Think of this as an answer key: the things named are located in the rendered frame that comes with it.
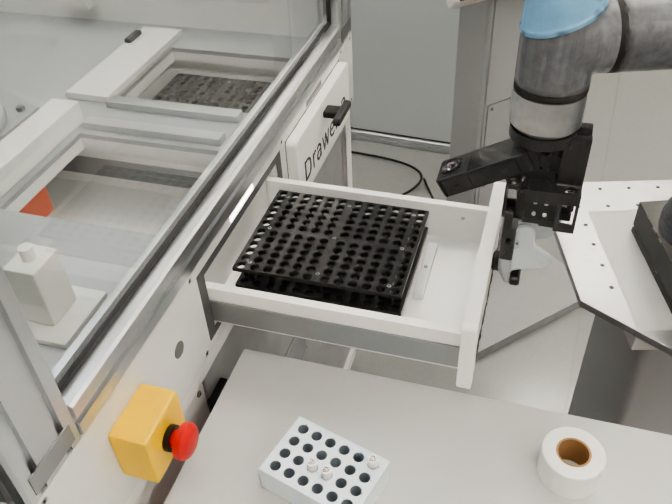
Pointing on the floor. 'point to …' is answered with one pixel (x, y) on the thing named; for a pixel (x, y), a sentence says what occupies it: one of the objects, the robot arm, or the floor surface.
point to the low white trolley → (406, 440)
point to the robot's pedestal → (619, 354)
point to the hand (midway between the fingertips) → (503, 261)
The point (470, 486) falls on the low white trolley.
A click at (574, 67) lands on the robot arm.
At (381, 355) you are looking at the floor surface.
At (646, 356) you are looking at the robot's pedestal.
